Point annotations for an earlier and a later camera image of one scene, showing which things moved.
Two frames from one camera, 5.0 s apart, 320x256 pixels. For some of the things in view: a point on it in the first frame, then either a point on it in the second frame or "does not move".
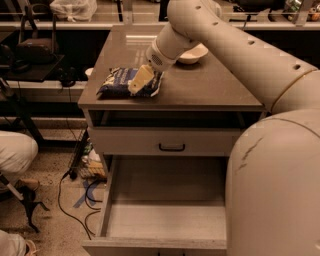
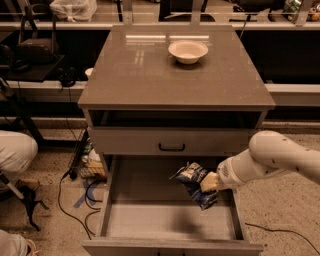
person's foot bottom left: x=16 y=245 does not move
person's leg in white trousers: x=17 y=152 does not move
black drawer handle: x=171 y=150 does not move
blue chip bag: x=116 y=83 → x=191 y=176
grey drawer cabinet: x=166 y=139 does not move
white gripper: x=158 y=60 → x=227 y=175
